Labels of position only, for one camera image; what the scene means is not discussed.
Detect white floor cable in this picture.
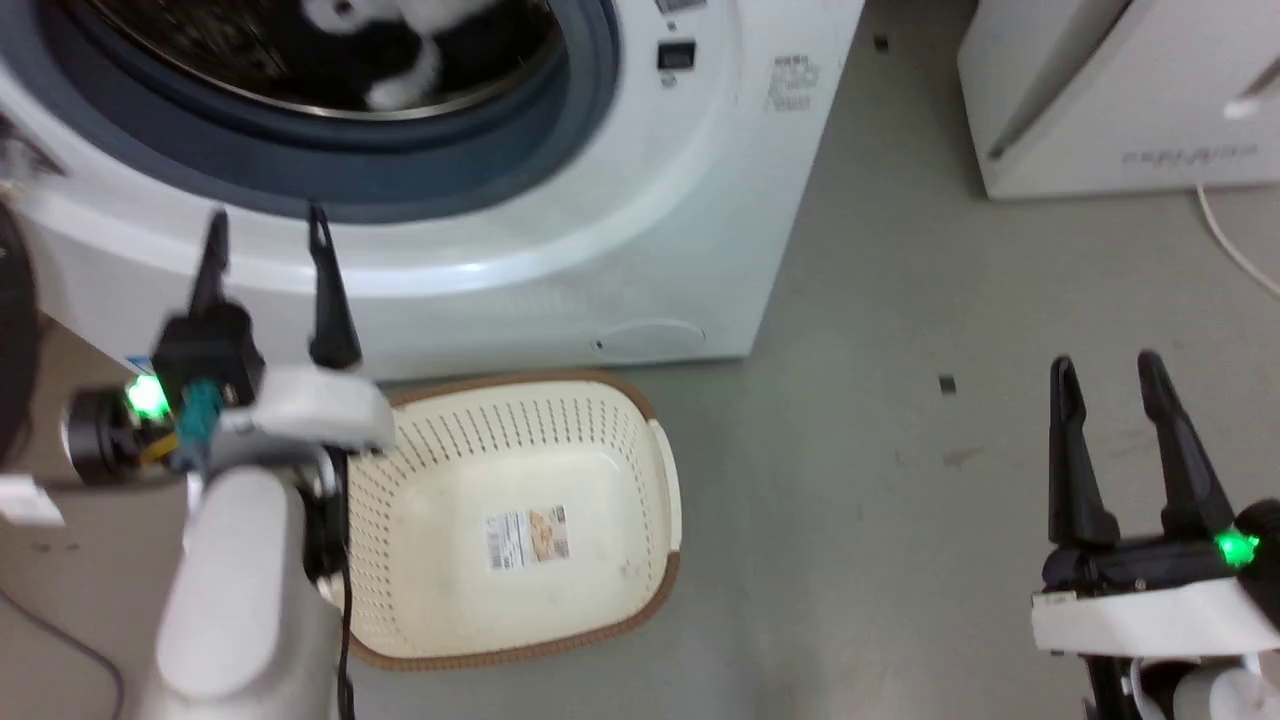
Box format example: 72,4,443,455
1194,184,1280,301

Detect white front-load washing machine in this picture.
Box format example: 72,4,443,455
0,0,867,383

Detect dark washing machine door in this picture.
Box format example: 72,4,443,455
0,203,41,471

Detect cream laundry basket brown rim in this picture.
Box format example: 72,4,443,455
338,371,684,672

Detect white plush toy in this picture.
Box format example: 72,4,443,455
300,0,501,112

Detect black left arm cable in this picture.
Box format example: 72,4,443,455
300,448,358,720

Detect printed label sticker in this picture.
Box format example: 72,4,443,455
486,505,572,574

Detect thin dark floor cable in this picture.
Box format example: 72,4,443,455
0,588,127,720

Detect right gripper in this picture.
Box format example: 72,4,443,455
1030,349,1280,658

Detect white appliance box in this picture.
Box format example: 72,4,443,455
956,0,1280,200

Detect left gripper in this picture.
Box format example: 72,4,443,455
150,203,397,471

